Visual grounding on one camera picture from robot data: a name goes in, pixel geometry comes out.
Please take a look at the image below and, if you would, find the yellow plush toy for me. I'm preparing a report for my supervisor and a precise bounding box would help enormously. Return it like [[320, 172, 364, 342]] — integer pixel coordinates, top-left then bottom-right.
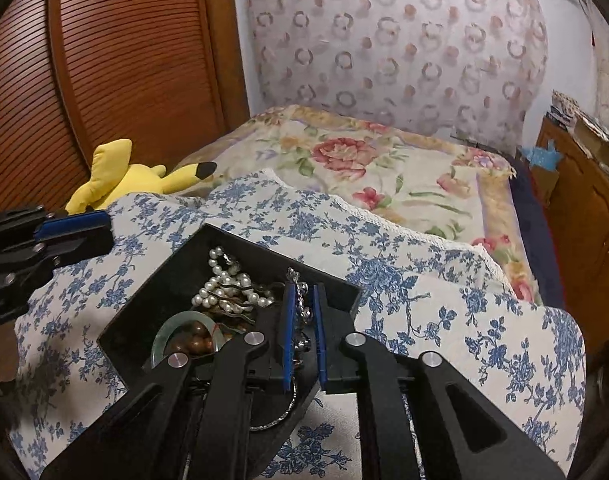
[[65, 139, 216, 214]]

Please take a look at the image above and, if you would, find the patterned headboard cover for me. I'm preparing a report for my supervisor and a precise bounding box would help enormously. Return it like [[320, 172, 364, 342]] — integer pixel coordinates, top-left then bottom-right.
[[246, 0, 548, 153]]

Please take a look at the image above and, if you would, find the silver twisted cuff bangle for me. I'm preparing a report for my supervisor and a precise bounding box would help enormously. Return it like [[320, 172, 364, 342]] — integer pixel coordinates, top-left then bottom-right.
[[250, 378, 298, 432]]

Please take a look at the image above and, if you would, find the wooden dresser cabinet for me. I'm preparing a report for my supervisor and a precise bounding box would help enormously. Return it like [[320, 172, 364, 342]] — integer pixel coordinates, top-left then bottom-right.
[[530, 117, 609, 356]]

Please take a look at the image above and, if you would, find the white pearl necklace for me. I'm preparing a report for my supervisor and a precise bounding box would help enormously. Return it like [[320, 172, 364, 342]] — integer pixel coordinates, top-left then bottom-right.
[[191, 245, 276, 313]]

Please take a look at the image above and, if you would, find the clutter on dresser top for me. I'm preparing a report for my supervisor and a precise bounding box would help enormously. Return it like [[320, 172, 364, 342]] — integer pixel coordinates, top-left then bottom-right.
[[547, 90, 609, 176]]

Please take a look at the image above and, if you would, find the floral cream bed blanket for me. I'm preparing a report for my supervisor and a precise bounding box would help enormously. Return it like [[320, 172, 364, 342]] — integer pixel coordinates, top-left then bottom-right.
[[182, 105, 542, 302]]

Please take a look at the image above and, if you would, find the silver crystal chain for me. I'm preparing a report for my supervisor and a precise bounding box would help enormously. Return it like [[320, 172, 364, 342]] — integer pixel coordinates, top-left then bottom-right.
[[285, 266, 315, 361]]

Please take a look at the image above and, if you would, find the blue bag on floor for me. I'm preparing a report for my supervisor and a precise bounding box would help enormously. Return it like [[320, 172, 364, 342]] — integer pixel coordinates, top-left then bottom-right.
[[518, 139, 563, 172]]

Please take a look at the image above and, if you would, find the brown wooden bead bracelet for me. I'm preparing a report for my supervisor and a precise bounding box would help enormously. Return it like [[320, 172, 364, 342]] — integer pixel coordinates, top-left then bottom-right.
[[166, 320, 236, 359]]

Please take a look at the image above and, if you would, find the black jewelry box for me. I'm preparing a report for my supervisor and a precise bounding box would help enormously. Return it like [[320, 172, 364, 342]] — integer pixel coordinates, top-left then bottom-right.
[[98, 224, 361, 479]]

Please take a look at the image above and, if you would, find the blue floral white pillow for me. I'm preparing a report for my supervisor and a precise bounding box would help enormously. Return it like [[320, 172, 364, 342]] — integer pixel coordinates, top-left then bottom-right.
[[9, 170, 585, 479]]

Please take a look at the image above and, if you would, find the pale green jade bangle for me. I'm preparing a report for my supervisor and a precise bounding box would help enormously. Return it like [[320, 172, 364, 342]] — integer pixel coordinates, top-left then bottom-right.
[[150, 311, 226, 367]]

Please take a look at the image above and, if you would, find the wooden louvered wardrobe door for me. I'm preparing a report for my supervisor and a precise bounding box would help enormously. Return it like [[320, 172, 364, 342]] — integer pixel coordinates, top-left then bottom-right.
[[0, 0, 249, 211]]

